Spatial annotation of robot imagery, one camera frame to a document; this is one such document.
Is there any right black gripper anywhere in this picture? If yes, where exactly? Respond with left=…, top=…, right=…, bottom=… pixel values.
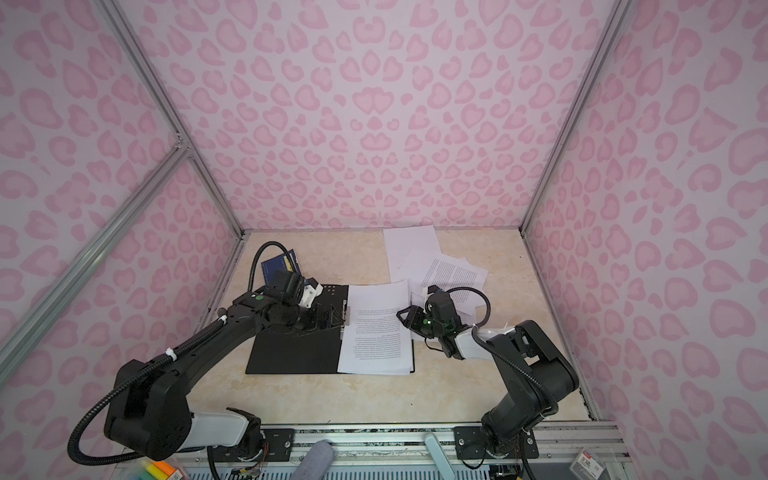
left=394, top=305, right=446, bottom=340

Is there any text paper sheet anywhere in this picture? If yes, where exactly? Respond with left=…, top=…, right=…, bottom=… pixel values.
left=403, top=251, right=488, bottom=305

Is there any red folder black inside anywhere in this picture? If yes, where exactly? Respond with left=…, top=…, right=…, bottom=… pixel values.
left=244, top=283, right=416, bottom=376

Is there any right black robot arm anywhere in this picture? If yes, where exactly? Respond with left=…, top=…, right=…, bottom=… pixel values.
left=396, top=285, right=580, bottom=459

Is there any blue booklet yellow label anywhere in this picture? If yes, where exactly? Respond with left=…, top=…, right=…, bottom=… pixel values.
left=261, top=249, right=301, bottom=284

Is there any top blank paper sheet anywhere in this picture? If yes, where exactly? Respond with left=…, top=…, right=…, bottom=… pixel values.
left=382, top=226, right=441, bottom=281

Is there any red white label box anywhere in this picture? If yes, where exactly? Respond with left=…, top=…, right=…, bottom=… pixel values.
left=569, top=450, right=607, bottom=480

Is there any highlighter pens box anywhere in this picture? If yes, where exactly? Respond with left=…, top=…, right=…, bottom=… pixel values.
left=123, top=460, right=188, bottom=480

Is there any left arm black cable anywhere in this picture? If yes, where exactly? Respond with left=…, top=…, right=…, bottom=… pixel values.
left=247, top=241, right=295, bottom=295

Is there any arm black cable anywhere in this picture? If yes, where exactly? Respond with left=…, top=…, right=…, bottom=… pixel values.
left=247, top=241, right=295, bottom=295
left=446, top=286, right=559, bottom=415

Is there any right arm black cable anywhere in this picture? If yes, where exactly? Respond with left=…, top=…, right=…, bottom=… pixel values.
left=446, top=286, right=559, bottom=415

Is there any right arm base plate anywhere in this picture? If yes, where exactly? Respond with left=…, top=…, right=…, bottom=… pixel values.
left=452, top=426, right=539, bottom=461

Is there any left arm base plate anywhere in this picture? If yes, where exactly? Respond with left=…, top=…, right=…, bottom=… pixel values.
left=212, top=428, right=296, bottom=463

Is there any light blue tool handle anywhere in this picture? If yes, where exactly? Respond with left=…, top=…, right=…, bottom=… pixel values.
left=424, top=433, right=456, bottom=480

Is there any grey foam roller handle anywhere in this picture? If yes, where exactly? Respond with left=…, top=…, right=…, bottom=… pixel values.
left=290, top=440, right=336, bottom=480

